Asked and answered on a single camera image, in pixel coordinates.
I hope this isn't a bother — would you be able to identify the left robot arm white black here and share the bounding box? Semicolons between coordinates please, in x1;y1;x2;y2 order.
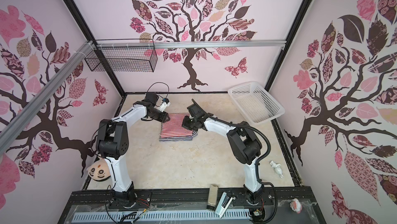
97;92;170;208

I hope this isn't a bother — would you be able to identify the white black handheld device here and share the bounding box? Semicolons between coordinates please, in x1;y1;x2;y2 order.
215;192;234;218

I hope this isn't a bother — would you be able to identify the small pink white object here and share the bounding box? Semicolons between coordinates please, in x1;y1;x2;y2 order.
290;198;303;214

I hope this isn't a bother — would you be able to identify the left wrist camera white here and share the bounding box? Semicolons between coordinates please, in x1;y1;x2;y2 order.
157;98;170;112

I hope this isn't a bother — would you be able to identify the blue white striped tank top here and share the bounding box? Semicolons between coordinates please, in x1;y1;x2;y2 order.
159;131;197;142

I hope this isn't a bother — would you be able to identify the small beige rectangular block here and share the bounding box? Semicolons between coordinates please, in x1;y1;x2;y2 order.
206;184;219;211

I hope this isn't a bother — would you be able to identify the white slotted cable duct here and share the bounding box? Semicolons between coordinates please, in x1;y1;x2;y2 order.
67;209;250;224

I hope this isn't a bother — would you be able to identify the white plastic laundry basket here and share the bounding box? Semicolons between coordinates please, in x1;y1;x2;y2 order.
227;81;285;125

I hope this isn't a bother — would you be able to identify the aluminium rail back horizontal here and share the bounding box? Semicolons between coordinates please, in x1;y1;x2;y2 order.
96;40;286;49

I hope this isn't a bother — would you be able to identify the red white striped tank top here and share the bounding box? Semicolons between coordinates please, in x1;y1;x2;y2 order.
159;113;193;138

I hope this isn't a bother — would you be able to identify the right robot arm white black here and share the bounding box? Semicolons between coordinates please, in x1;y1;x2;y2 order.
182;103;264;204

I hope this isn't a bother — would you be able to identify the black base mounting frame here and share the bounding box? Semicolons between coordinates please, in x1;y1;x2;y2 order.
58;186;326;224

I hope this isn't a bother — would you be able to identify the plush doll head toy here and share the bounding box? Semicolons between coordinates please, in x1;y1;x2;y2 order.
87;158;111;182

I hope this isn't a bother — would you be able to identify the aluminium rail left diagonal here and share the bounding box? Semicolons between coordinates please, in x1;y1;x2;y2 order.
1;41;95;154

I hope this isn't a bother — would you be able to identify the black wire mesh basket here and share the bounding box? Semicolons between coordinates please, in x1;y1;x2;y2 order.
85;38;158;73

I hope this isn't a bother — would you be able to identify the black corrugated cable conduit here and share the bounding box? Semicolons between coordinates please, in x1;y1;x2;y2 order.
191;98;278;223

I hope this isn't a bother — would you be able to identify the small white plush toy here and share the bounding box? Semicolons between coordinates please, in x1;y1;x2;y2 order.
269;161;284;179

